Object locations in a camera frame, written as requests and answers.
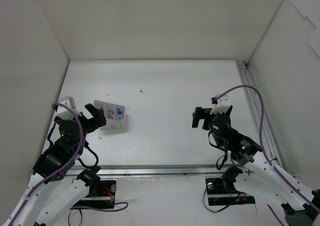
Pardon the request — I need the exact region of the blue capped glue bottle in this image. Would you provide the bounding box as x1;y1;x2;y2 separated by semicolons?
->
116;107;124;121

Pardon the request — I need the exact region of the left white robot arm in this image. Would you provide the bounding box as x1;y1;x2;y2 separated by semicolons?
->
4;102;107;225

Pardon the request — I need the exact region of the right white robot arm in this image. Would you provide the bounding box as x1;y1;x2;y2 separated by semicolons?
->
191;107;320;225

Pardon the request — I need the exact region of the white divided organizer box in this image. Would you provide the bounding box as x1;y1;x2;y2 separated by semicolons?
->
93;100;127;130

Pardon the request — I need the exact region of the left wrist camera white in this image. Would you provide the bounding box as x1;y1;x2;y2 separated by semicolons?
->
52;96;79;120

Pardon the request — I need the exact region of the aluminium front rail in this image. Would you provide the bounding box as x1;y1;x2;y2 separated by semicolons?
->
37;163;296;179

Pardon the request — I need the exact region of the aluminium rail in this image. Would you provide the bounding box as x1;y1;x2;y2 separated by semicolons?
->
235;61;283;167
37;163;296;179

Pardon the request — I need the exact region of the aluminium right rail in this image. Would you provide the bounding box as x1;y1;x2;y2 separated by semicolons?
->
235;61;283;167

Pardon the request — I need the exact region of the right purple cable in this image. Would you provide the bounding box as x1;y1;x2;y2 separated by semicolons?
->
217;85;320;226

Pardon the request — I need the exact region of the purple cable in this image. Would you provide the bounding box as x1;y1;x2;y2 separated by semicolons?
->
217;85;320;226
9;103;130;226

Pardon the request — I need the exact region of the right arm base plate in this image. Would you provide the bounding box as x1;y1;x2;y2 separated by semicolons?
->
202;177;256;213

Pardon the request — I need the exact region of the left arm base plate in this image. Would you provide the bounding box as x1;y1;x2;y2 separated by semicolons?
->
67;179;116;225

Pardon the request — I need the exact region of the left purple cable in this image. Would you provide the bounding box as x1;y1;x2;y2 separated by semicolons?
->
9;103;130;226

